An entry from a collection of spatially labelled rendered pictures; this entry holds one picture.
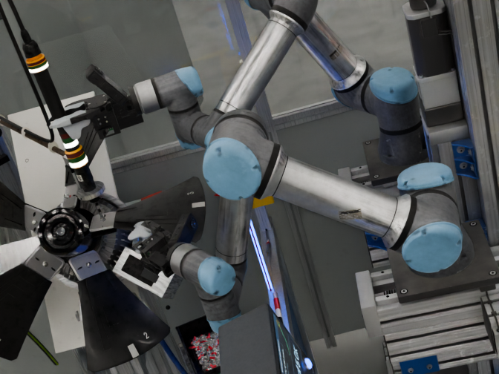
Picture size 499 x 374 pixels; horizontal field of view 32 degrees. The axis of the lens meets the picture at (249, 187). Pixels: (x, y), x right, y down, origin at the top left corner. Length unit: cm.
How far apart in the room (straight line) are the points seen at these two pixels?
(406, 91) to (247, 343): 95
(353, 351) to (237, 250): 147
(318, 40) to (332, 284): 123
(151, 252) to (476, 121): 78
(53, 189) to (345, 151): 101
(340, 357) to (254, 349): 182
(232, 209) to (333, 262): 131
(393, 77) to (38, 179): 102
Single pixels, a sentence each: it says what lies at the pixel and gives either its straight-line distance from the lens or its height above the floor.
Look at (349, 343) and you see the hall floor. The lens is 341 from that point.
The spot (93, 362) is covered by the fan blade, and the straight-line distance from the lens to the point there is 214.
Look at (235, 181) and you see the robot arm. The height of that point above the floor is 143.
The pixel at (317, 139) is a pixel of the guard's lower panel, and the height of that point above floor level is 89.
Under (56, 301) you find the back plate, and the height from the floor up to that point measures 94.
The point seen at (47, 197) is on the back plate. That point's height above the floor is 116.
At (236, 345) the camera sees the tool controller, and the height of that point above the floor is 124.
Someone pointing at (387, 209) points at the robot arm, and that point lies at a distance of 173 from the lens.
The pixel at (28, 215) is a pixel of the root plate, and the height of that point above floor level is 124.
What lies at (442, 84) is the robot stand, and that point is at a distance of 202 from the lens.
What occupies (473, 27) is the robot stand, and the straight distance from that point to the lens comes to 191.
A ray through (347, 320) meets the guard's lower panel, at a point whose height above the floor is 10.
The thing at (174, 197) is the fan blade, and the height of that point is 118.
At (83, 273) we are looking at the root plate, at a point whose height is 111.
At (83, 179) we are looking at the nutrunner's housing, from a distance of 213.
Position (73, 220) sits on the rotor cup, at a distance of 217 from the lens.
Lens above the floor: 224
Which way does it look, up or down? 30 degrees down
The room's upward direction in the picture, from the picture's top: 17 degrees counter-clockwise
